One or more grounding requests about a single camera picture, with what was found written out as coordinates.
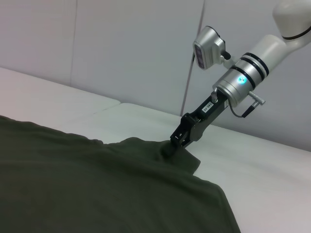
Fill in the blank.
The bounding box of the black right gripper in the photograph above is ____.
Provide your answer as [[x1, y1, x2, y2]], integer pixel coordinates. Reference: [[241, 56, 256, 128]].
[[161, 91, 231, 157]]

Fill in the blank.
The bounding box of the dark green shirt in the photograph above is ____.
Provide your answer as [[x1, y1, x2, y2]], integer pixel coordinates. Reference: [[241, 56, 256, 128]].
[[0, 114, 243, 233]]

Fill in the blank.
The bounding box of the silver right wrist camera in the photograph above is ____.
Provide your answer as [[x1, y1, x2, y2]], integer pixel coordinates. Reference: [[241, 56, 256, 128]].
[[192, 25, 238, 71]]

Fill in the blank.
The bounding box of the right gripper cable with connector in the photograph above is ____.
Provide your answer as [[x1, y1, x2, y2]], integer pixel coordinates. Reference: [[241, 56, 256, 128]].
[[229, 91, 267, 118]]

